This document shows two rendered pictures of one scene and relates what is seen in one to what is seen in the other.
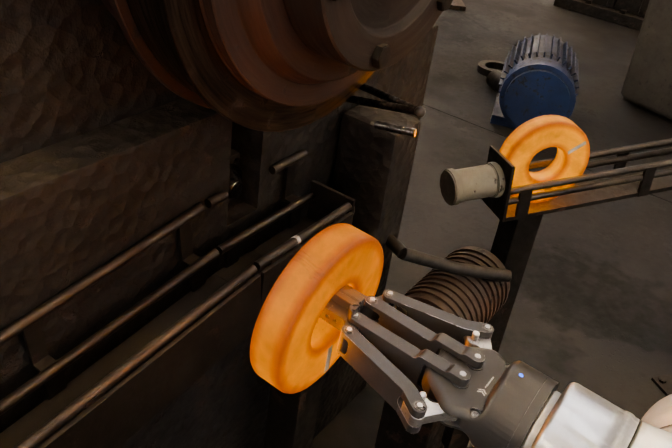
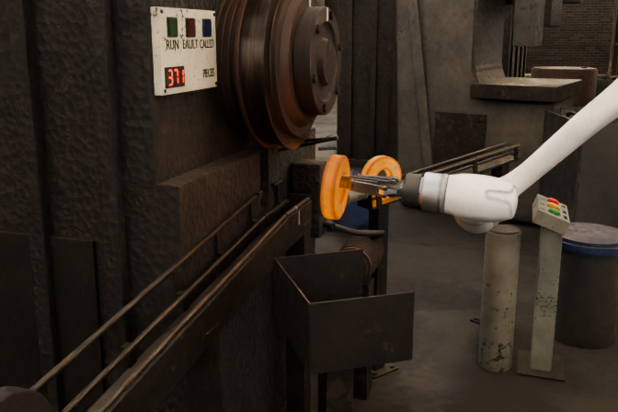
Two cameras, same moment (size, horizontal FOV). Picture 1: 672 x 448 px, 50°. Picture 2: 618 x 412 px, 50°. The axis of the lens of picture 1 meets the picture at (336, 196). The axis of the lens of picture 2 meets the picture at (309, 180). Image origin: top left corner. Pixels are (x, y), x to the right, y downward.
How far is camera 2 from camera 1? 109 cm
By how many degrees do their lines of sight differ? 23
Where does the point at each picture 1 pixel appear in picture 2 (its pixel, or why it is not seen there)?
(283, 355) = (334, 191)
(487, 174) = not seen: hidden behind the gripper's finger
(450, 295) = (360, 245)
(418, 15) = (331, 96)
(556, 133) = (383, 162)
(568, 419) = (429, 176)
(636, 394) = (464, 327)
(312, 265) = (335, 161)
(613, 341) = (443, 310)
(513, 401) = (412, 178)
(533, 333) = not seen: hidden behind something
